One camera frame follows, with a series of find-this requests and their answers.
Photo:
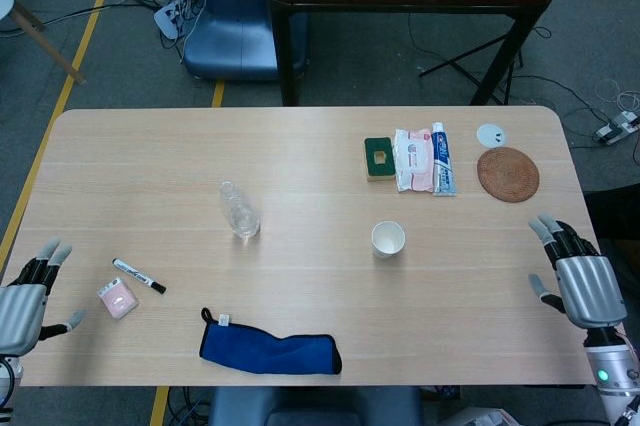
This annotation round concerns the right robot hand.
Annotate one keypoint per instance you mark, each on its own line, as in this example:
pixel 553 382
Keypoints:
pixel 592 291

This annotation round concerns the white paper cup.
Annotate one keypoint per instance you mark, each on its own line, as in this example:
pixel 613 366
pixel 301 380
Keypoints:
pixel 388 241

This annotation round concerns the white round table grommet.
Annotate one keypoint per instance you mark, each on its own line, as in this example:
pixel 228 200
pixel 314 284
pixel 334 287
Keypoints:
pixel 487 135

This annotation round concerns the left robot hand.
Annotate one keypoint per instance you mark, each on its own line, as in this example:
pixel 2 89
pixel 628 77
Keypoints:
pixel 20 316

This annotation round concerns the grey floor power strip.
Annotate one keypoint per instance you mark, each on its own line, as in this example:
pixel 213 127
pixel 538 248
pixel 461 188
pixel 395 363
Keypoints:
pixel 612 128

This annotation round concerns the brown woven round coaster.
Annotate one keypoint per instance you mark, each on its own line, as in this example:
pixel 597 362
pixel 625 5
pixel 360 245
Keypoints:
pixel 508 175

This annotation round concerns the blue and white toothpaste tube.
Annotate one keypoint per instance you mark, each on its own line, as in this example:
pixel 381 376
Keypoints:
pixel 443 161

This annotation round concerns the white power strip with plugs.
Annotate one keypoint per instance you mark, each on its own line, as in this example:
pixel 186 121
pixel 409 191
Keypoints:
pixel 167 21

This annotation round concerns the green and yellow sponge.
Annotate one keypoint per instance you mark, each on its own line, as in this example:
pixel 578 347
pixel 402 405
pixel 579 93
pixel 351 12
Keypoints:
pixel 372 166

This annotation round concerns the black object beside table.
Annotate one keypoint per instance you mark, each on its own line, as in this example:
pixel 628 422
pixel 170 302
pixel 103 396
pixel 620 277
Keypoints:
pixel 617 211

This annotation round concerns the small pink tissue pack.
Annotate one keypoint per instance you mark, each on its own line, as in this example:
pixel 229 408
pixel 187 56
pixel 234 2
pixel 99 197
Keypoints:
pixel 118 299

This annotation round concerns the pink wet wipes pack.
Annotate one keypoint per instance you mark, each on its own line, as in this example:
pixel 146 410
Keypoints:
pixel 414 161

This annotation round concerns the blue cloth with black trim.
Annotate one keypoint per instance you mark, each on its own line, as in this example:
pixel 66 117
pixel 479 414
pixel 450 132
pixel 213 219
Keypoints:
pixel 270 353

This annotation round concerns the black and white marker pen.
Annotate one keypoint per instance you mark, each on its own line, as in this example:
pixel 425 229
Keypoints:
pixel 135 273

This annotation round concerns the clear plastic bottle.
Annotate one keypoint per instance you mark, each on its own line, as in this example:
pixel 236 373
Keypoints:
pixel 241 216

